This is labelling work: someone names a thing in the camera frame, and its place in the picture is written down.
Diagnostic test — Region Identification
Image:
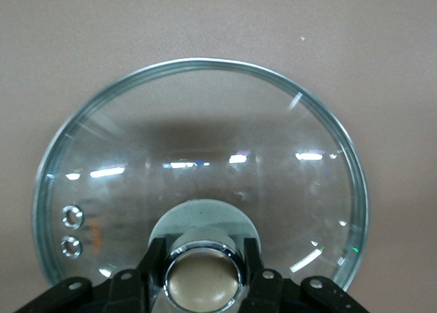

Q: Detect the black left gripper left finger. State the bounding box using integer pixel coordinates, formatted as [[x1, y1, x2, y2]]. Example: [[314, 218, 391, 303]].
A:
[[13, 236, 167, 313]]

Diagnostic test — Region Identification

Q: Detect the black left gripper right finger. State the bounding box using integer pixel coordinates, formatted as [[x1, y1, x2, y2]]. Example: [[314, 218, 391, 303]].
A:
[[238, 236, 376, 313]]

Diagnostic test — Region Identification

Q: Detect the round glass pot lid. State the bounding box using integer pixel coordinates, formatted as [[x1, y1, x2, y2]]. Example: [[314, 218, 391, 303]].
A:
[[32, 57, 370, 311]]

